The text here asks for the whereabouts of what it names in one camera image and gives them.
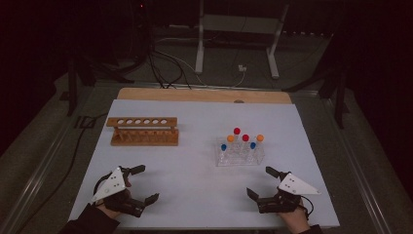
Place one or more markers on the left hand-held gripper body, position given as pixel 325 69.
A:
pixel 110 187

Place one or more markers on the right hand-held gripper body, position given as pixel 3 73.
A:
pixel 293 187

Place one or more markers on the wooden test tube rack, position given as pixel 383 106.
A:
pixel 146 138

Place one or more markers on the blue capped test tube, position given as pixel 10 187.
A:
pixel 253 145
pixel 223 147

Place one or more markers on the clear plastic test tube rack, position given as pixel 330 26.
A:
pixel 240 157

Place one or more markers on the orange capped test tube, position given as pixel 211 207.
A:
pixel 230 138
pixel 260 137

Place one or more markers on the red capped test tube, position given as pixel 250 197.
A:
pixel 237 131
pixel 245 137

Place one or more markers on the person's left hand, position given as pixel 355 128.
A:
pixel 110 213

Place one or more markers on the person's right hand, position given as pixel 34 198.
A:
pixel 293 221

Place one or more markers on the white table sheet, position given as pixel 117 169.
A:
pixel 195 182

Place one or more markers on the black stand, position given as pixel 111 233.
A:
pixel 339 97
pixel 72 91

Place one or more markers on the white plug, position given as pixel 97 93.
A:
pixel 242 68

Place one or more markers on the white metal stand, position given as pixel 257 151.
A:
pixel 200 48

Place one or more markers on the metal floor rail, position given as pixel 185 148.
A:
pixel 363 188
pixel 35 185

